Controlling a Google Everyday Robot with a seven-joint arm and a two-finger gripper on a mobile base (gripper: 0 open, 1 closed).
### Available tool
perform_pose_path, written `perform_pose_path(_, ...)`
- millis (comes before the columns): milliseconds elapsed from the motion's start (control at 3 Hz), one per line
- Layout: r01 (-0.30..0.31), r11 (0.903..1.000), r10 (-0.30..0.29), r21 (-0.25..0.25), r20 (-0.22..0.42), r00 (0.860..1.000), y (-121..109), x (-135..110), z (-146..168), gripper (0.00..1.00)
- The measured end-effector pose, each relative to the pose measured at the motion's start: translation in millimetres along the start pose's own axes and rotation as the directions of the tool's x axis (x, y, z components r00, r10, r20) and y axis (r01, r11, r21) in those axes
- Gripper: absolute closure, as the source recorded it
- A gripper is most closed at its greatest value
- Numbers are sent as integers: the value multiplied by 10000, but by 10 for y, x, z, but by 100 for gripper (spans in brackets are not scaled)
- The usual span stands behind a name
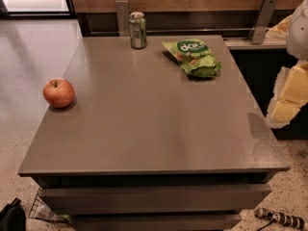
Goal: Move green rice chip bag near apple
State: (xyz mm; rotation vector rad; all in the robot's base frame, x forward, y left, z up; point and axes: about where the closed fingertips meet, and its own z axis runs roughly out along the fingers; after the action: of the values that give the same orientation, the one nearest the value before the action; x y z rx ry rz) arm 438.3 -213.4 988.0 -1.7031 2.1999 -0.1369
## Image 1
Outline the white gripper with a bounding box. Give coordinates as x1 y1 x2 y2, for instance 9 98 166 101
266 61 308 129

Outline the green rice chip bag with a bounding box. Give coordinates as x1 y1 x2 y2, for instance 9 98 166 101
163 38 222 78

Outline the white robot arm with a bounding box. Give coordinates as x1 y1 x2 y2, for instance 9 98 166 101
266 0 308 129

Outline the red apple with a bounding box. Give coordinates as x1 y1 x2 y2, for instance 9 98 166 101
43 78 75 109

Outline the black bag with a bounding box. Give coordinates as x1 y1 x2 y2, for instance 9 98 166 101
0 198 26 231

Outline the black white striped tool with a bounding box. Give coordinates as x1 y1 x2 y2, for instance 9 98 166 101
254 207 308 231

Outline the grey drawer cabinet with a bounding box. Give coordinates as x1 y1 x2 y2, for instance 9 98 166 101
19 36 288 231

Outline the green soda can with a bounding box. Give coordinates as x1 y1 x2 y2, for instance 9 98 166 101
129 12 147 49

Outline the right metal bracket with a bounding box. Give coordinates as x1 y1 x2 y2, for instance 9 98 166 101
247 0 278 44

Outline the metal bracket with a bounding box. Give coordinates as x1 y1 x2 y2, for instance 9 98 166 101
247 0 278 44
115 0 129 37

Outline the left metal bracket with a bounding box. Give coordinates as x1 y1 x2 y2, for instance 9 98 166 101
115 0 129 37

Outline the wire basket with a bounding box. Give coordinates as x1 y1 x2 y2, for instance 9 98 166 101
28 189 69 224

